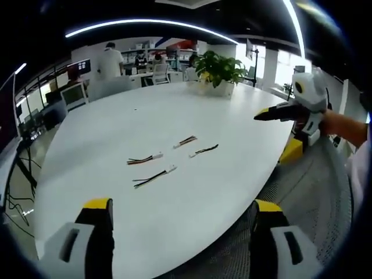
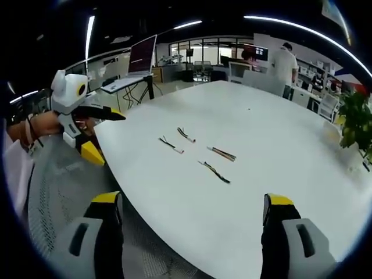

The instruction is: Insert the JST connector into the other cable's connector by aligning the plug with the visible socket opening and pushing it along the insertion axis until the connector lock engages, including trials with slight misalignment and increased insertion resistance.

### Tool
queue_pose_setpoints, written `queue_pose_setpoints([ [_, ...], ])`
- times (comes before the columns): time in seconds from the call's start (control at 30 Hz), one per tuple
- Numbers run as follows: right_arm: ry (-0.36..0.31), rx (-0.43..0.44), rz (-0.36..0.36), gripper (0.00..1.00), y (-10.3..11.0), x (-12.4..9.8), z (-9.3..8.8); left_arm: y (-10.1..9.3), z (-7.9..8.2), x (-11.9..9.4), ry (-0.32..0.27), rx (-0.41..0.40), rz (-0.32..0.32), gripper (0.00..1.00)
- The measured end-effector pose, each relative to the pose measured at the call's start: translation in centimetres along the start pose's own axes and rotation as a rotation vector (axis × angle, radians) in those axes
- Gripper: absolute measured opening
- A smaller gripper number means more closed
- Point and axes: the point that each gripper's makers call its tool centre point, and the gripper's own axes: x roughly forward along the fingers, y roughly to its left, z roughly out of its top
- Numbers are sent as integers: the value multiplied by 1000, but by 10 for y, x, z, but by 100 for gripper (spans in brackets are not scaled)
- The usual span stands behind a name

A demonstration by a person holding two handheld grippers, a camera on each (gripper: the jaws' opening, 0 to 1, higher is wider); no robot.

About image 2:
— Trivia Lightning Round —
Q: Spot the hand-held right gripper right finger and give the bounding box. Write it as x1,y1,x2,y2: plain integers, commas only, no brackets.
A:
260,192,338,279

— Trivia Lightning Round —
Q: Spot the ceiling light strip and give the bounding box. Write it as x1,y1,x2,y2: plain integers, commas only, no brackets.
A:
173,19,203,30
243,15,370,87
85,15,96,64

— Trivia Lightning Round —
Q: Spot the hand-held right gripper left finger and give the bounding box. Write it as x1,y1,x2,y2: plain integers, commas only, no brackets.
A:
53,191,124,279

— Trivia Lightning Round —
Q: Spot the wall monitor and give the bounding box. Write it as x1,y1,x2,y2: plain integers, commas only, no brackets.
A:
253,45,270,62

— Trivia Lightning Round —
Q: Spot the white mesh office chair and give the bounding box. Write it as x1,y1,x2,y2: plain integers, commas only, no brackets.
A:
318,92,340,122

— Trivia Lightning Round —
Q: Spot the JST connector with long black wires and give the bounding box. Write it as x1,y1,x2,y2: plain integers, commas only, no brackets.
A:
198,160,231,185

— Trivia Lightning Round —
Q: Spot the JST connector with brown wires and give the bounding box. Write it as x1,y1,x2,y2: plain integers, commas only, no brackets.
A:
206,145,237,162

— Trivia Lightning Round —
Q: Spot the green potted plant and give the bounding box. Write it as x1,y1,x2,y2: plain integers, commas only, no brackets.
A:
338,89,372,165

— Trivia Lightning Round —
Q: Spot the open laptop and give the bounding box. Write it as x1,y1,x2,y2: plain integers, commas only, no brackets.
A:
100,34,158,94

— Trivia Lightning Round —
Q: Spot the person's white clothing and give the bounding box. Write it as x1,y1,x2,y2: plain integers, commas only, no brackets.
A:
3,141,36,217

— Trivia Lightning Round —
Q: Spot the person's left hand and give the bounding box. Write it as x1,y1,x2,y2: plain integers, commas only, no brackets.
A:
34,111,96,137

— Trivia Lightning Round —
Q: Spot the grey mesh office chair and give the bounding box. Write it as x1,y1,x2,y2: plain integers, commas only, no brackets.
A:
27,135,210,279

